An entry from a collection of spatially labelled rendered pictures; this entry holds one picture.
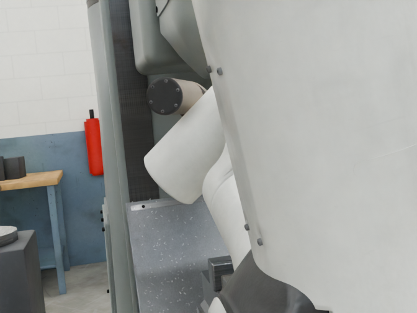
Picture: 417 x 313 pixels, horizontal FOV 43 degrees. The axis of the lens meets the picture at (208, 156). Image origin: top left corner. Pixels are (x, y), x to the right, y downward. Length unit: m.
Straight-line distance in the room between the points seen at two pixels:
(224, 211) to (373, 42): 0.24
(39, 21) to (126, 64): 3.94
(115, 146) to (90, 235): 3.93
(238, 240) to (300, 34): 0.21
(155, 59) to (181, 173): 0.36
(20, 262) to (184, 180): 0.26
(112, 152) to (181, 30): 0.48
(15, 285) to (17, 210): 4.32
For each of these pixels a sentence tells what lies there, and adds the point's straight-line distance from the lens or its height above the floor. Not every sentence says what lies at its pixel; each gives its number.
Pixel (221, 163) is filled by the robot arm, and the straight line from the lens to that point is 0.42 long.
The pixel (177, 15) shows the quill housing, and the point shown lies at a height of 1.38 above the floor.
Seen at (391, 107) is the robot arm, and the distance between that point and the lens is 0.19.
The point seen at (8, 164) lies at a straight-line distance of 4.47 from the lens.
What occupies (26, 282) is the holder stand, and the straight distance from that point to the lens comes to 0.68.
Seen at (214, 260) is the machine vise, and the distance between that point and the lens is 0.79.
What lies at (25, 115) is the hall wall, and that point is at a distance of 4.94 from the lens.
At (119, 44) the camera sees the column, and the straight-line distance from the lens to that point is 1.08.
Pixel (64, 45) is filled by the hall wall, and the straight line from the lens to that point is 4.95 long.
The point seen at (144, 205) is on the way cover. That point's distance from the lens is 1.08.
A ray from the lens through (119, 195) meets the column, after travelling 1.10.
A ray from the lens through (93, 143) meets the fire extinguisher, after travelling 4.76.
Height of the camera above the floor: 1.27
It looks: 5 degrees down
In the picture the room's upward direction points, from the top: 5 degrees counter-clockwise
